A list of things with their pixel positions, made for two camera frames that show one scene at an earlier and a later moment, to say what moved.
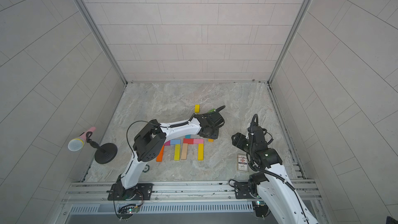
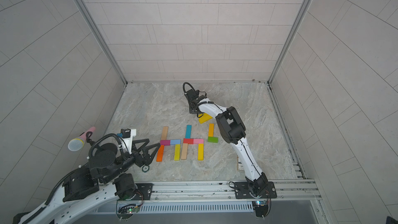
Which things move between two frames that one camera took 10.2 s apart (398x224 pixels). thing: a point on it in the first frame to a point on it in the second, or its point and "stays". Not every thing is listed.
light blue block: (175, 141) stays
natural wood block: (184, 151) stays
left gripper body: (213, 133) to (134, 158)
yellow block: (200, 152) stays
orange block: (159, 157) stays
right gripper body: (244, 144) to (193, 109)
